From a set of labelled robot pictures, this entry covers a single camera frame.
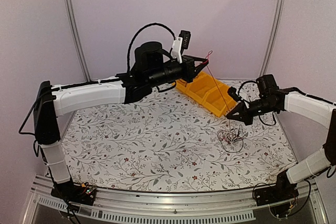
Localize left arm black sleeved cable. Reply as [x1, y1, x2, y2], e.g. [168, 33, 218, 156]
[126, 23, 176, 74]

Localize right aluminium frame post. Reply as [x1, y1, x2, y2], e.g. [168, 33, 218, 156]
[259, 0, 285, 77]

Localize yellow bin compartment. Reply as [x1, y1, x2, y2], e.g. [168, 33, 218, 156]
[176, 71, 206, 97]
[191, 74, 223, 104]
[203, 84, 237, 117]

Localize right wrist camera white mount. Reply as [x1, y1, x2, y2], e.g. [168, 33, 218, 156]
[227, 87, 243, 102]

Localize yellow bin far compartment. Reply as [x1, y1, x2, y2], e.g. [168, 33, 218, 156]
[176, 71, 206, 97]

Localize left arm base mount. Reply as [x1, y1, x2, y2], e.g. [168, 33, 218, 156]
[51, 180, 97, 206]

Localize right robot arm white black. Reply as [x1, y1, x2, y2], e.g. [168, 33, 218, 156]
[226, 74, 335, 201]

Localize left aluminium frame post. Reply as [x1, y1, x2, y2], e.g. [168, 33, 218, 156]
[64, 0, 91, 81]

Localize aluminium frame post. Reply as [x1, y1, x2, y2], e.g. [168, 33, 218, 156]
[259, 0, 285, 77]
[64, 0, 91, 81]

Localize aluminium front rail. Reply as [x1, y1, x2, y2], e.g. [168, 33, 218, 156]
[23, 175, 329, 223]

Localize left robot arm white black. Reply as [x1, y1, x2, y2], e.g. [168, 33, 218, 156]
[33, 41, 208, 200]

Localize floral patterned table mat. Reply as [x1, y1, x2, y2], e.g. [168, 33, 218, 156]
[62, 90, 296, 192]

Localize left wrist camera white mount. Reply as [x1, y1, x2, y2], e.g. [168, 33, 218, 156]
[170, 30, 191, 63]

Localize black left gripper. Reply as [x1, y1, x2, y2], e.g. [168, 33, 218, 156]
[147, 54, 207, 88]

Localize yellow bin near compartment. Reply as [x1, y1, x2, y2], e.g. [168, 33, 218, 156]
[203, 84, 237, 117]

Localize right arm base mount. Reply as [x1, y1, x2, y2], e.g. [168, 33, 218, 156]
[252, 170, 299, 218]

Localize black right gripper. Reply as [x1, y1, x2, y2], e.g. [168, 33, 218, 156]
[228, 98, 277, 126]

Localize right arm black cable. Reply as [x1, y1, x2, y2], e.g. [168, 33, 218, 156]
[237, 80, 259, 99]

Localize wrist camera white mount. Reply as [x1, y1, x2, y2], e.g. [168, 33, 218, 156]
[170, 30, 191, 63]
[227, 87, 243, 102]

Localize yellow bin middle compartment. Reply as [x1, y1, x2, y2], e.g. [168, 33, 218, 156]
[191, 74, 223, 104]

